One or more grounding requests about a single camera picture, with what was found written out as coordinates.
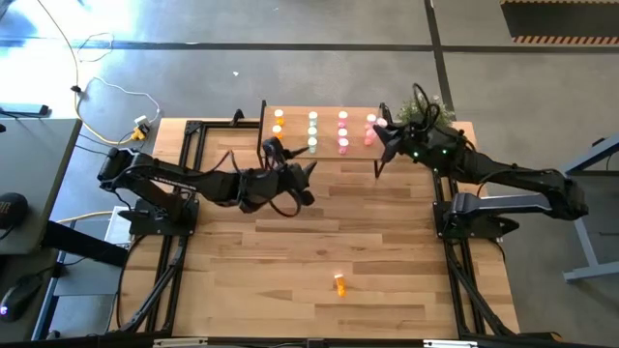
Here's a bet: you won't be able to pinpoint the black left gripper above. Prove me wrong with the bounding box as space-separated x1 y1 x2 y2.
238 136 319 215

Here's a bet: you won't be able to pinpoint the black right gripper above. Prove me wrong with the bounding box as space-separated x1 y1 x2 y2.
372 125 468 173

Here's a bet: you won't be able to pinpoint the green potted plant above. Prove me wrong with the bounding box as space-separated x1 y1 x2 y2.
397 92 457 131

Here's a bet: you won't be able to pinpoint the white box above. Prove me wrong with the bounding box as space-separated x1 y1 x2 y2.
103 206 139 247

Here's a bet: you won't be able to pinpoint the black mat hazard stripes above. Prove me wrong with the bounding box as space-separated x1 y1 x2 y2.
499 0 619 45

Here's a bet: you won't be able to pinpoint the black desk leg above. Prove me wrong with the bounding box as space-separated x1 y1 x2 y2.
41 219 131 269

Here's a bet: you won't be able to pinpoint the grey desk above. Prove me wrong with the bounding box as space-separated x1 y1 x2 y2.
0 117 83 256

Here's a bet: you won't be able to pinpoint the black computer mouse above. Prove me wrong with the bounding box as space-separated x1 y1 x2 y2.
0 274 44 324

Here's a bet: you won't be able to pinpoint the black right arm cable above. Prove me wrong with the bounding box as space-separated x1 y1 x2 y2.
409 81 442 132

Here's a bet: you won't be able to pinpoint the black aluminium rig frame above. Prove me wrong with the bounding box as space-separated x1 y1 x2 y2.
108 108 565 348

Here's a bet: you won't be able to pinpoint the white floor cable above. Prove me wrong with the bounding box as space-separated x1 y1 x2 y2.
76 75 162 125

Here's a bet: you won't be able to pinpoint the grey table frame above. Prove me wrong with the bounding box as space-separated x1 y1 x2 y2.
532 134 619 283

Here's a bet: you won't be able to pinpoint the silver aluminium bracket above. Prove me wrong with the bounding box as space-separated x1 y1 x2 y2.
424 339 478 348
153 337 209 348

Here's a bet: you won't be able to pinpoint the yellow floor cable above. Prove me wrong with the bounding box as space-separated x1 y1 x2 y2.
36 0 146 146

